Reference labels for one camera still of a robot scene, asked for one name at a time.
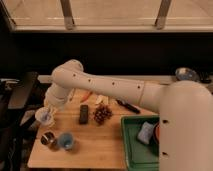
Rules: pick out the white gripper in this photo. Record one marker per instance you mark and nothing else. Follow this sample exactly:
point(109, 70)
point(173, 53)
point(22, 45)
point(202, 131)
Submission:
point(51, 111)

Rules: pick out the light blue towel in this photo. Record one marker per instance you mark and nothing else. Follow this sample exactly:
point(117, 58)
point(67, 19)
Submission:
point(45, 117)

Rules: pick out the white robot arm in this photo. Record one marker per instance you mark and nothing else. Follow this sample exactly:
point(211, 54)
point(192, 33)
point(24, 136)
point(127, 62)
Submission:
point(185, 109)

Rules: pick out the white paper cup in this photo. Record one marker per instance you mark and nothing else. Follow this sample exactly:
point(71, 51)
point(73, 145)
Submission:
point(38, 114)

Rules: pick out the blue cup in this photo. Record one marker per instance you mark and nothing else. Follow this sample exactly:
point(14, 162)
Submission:
point(65, 141)

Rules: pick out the silver metal can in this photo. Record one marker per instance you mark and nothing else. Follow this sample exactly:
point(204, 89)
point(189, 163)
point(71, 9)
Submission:
point(48, 139)

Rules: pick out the silver fork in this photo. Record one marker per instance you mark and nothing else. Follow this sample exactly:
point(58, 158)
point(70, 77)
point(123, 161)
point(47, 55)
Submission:
point(72, 92)

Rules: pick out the black remote control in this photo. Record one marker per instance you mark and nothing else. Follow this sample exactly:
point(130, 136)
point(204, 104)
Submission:
point(84, 114)

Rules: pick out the black chair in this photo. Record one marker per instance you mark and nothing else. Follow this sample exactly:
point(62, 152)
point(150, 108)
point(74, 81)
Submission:
point(12, 109)

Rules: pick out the orange carrot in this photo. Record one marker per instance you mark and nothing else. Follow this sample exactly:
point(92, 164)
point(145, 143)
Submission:
point(86, 96)

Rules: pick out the bunch of dark grapes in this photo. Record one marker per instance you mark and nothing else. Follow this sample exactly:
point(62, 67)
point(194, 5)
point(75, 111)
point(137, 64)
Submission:
point(101, 113)

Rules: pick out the yellow banana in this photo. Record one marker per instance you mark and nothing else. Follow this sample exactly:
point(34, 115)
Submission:
point(101, 99)

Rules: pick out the blue sponge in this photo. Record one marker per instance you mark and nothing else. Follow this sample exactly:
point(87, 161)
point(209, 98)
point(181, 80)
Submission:
point(145, 133)

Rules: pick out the green plastic tray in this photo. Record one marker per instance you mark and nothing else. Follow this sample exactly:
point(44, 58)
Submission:
point(138, 156)

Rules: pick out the orange bowl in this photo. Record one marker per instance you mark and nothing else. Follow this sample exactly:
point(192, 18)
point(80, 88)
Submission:
point(156, 133)

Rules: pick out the grey plate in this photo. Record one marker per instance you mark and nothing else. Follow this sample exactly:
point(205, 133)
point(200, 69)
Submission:
point(184, 73)

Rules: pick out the black handled peeler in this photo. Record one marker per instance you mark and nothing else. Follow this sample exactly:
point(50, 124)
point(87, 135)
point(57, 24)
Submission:
point(128, 106)

